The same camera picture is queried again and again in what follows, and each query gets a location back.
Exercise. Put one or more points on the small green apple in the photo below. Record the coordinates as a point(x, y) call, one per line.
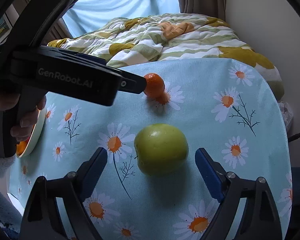
point(160, 149)

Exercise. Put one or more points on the left hand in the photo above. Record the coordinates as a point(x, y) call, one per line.
point(23, 130)

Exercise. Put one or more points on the yellow duck bowl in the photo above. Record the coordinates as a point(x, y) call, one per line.
point(36, 132)

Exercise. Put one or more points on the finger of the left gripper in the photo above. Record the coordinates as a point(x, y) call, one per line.
point(130, 83)
point(91, 58)

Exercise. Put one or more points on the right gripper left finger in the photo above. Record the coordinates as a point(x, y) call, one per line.
point(41, 218)

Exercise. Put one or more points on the light blue window cloth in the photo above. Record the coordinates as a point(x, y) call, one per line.
point(89, 15)

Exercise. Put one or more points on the orange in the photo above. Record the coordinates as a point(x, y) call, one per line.
point(21, 146)

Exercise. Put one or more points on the blue daisy tablecloth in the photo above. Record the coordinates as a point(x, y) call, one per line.
point(155, 184)

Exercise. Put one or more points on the framed building picture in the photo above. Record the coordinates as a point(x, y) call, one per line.
point(5, 28)

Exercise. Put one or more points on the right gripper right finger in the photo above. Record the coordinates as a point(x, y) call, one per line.
point(230, 192)

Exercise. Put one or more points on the small mandarin back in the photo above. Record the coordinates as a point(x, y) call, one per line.
point(155, 85)

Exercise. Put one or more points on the left grey curtain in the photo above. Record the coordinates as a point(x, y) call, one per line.
point(57, 32)

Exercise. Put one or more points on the green striped floral quilt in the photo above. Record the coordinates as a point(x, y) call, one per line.
point(125, 42)

